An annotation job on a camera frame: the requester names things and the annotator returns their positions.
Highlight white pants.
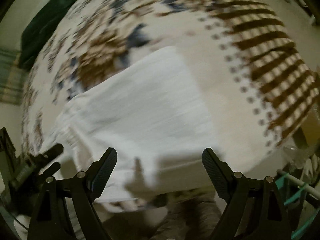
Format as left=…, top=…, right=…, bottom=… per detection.
left=42, top=46, right=215, bottom=213

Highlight teal storage rack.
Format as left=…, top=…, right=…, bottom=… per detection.
left=275, top=170, right=319, bottom=239

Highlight grey striped curtain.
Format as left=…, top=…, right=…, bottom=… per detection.
left=0, top=47, right=27, bottom=105

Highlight floral bed quilt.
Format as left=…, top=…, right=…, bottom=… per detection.
left=22, top=0, right=319, bottom=160

